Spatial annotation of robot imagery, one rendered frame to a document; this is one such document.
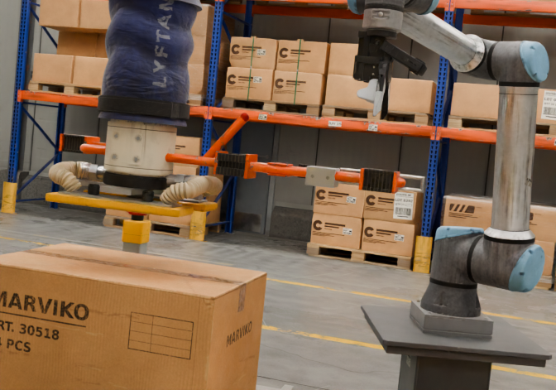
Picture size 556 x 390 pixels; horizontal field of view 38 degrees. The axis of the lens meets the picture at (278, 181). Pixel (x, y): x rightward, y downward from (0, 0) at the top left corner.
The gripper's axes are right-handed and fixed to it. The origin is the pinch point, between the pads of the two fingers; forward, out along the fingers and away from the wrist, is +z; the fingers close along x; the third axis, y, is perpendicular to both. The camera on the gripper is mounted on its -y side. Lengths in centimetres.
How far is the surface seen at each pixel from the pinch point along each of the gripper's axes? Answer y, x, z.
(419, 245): 34, -696, 107
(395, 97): 79, -712, -52
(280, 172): 22.0, 3.8, 14.8
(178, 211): 42, 16, 26
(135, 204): 52, 16, 25
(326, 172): 10.9, 3.8, 13.6
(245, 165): 30.2, 5.2, 13.9
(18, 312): 75, 24, 53
